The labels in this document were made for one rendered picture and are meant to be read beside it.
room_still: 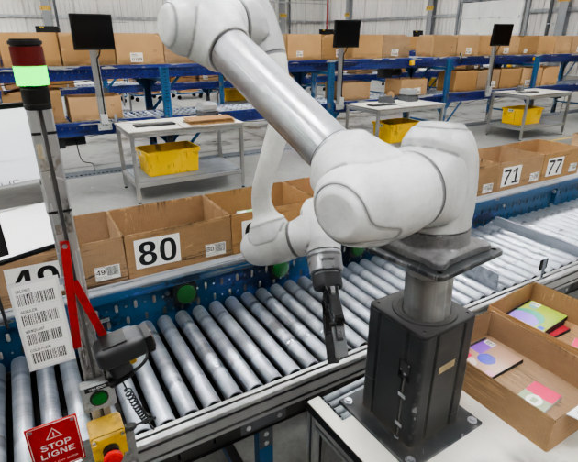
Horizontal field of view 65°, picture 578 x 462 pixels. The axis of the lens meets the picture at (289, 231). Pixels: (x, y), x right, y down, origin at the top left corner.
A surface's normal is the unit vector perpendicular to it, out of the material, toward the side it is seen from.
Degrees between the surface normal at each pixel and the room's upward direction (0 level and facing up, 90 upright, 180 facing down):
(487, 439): 0
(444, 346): 90
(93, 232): 90
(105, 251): 90
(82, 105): 89
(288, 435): 0
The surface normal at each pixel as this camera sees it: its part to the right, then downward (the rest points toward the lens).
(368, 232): 0.18, 0.70
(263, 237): -0.40, 0.02
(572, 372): -0.86, 0.18
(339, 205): -0.67, 0.34
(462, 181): 0.62, 0.15
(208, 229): 0.51, 0.33
